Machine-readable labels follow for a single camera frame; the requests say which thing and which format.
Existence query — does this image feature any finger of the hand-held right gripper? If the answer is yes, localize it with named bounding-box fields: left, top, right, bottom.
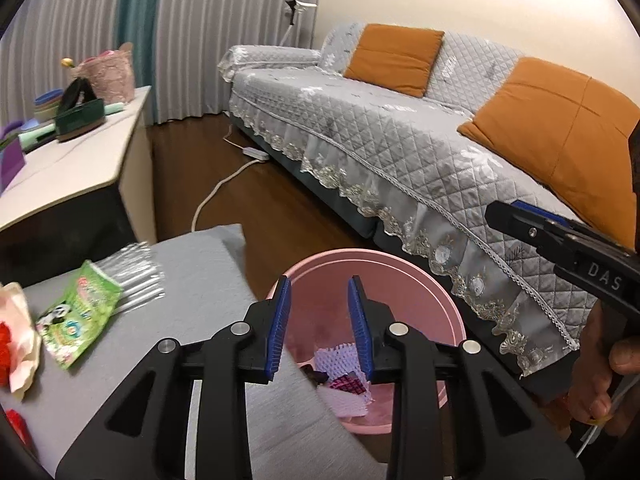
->
left=512, top=200, right=586, bottom=236
left=484, top=202, right=556, bottom=258

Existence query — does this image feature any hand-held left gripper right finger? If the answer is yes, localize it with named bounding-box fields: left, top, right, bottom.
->
left=347, top=275, right=586, bottom=480

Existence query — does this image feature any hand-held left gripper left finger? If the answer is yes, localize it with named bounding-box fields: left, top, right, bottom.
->
left=55, top=276, right=293, bottom=480

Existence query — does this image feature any magenta patterned wrapper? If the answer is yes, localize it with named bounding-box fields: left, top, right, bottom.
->
left=327, top=372, right=373, bottom=396

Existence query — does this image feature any pink plastic bin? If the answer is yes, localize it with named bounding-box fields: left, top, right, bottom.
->
left=262, top=249, right=468, bottom=433

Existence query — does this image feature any white foam net sleeve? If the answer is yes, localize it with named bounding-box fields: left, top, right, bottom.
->
left=320, top=377, right=376, bottom=418

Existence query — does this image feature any clear plastic packet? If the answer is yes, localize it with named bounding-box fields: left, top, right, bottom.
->
left=95, top=241, right=167, bottom=313

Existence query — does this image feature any green snack packet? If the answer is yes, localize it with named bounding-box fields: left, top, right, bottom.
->
left=36, top=260, right=126, bottom=371

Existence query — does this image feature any white plastic container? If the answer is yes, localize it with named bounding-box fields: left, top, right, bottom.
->
left=0, top=281, right=43, bottom=401

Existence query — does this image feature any person's right hand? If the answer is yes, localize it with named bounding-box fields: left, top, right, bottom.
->
left=567, top=305, right=640, bottom=438

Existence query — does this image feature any orange cushion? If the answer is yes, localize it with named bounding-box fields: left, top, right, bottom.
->
left=344, top=24, right=446, bottom=98
left=457, top=57, right=640, bottom=251

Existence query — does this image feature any grey padded table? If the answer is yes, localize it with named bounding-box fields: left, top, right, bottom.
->
left=0, top=223, right=391, bottom=480

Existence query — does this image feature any grey quilted sofa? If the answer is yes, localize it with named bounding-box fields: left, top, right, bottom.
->
left=217, top=22, right=640, bottom=401

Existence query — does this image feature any dark coffee table white top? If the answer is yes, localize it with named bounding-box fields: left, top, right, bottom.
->
left=0, top=85, right=158, bottom=271

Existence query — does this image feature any green round tin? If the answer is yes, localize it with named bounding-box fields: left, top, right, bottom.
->
left=54, top=99, right=107, bottom=141

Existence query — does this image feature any pink fabric basket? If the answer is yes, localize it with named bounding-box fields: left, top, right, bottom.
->
left=75, top=42, right=136, bottom=103

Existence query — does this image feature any black hat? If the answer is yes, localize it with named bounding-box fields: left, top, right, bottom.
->
left=57, top=77, right=96, bottom=111

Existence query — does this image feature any colourful rectangular box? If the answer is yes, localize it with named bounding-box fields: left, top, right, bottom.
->
left=0, top=119, right=56, bottom=192

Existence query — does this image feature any stack of pastel bowls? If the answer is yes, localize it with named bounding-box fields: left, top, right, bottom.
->
left=32, top=89, right=66, bottom=121

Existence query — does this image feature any grey curtain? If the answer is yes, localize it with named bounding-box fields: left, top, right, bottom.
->
left=0, top=0, right=133, bottom=126
left=150, top=0, right=323, bottom=126

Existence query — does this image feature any teal curtain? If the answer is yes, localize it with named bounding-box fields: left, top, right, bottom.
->
left=116, top=0, right=166, bottom=126

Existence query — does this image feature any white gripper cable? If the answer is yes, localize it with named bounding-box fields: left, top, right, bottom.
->
left=575, top=375, right=640, bottom=461

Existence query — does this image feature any white power cable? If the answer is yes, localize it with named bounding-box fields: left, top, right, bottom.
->
left=191, top=159, right=256, bottom=233

